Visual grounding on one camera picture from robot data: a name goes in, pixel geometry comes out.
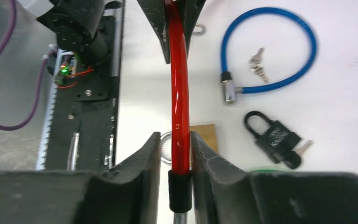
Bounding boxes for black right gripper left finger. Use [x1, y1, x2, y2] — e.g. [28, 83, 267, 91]
[0, 132, 160, 224]

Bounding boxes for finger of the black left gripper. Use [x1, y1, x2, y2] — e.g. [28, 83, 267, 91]
[183, 0, 206, 56]
[137, 0, 170, 64]

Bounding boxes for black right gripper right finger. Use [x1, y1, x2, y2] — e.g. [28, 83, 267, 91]
[191, 132, 358, 224]

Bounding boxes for green cable lock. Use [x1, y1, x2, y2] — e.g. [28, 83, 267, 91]
[247, 167, 284, 172]

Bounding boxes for red cable lock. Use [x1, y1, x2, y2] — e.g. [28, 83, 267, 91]
[165, 0, 192, 224]

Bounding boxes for black padlock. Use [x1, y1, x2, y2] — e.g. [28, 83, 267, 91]
[243, 111, 302, 164]

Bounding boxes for silver keys of blue lock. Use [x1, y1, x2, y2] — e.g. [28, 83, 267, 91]
[249, 47, 270, 83]

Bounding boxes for blue cable lock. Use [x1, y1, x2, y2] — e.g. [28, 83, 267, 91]
[220, 7, 318, 105]

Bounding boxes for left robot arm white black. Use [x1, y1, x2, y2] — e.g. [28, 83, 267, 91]
[37, 0, 205, 65]

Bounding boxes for black padlock key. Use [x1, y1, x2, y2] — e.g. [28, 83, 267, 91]
[284, 140, 314, 169]

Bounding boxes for small brass padlock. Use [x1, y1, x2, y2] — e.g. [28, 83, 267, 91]
[192, 23, 206, 35]

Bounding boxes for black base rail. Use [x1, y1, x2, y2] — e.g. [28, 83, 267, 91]
[36, 7, 124, 173]

